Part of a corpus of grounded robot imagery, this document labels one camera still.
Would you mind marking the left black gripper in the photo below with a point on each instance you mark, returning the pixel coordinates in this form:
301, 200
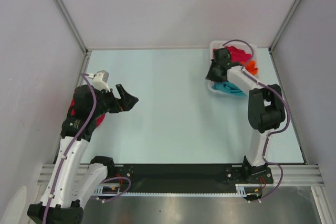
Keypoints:
126, 102

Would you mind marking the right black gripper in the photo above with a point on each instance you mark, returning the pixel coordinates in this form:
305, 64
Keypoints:
210, 76

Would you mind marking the white plastic basket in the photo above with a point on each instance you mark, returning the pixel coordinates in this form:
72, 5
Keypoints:
214, 90

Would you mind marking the orange t shirt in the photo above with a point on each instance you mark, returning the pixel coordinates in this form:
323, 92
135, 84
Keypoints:
251, 67

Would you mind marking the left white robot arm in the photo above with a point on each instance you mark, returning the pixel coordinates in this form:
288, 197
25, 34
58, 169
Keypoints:
64, 199

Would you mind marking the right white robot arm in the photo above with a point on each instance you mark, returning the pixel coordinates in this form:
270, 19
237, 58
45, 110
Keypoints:
266, 108

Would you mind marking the teal t shirt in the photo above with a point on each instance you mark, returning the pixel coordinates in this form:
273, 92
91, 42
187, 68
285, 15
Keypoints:
229, 88

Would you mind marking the crimson t shirt in basket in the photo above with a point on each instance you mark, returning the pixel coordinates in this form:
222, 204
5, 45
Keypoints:
238, 55

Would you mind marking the folded crimson t shirt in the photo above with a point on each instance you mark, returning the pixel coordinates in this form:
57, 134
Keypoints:
99, 119

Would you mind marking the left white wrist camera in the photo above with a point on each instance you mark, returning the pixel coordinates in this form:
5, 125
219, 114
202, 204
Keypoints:
99, 81

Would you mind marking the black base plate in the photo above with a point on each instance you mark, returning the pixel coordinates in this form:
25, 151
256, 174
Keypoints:
191, 178

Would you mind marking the aluminium frame rail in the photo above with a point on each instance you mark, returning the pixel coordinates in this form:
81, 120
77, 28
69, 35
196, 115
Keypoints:
283, 175

